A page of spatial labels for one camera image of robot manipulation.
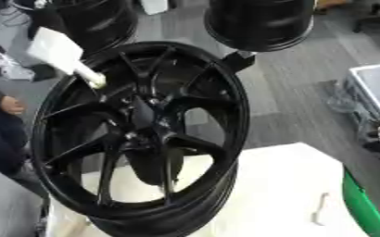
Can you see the black spoked wheel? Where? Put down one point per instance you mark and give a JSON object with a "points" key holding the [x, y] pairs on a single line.
{"points": [[144, 213]]}

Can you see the green curved panel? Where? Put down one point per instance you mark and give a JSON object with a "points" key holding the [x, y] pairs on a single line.
{"points": [[363, 206]]}

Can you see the black wheel rim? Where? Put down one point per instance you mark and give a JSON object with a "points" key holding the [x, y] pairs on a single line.
{"points": [[258, 21], [98, 21]]}

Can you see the person's hand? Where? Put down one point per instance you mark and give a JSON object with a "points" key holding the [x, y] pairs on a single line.
{"points": [[12, 105]]}

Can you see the person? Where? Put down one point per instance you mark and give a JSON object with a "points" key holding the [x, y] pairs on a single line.
{"points": [[1, 139]]}

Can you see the black wheel stand bracket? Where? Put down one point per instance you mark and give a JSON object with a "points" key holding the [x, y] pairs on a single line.
{"points": [[237, 61]]}

